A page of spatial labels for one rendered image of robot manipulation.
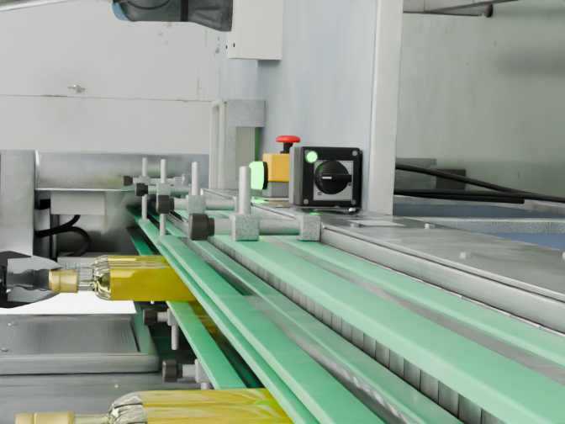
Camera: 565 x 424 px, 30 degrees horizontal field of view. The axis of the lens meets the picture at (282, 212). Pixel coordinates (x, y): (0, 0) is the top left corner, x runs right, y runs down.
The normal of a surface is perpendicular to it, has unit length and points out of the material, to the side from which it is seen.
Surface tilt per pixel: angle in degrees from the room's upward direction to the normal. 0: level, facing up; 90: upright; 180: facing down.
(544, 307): 0
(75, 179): 90
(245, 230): 90
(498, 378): 90
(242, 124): 90
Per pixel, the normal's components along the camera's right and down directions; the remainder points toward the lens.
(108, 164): 0.18, 0.06
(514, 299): -0.98, -0.01
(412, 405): 0.02, -1.00
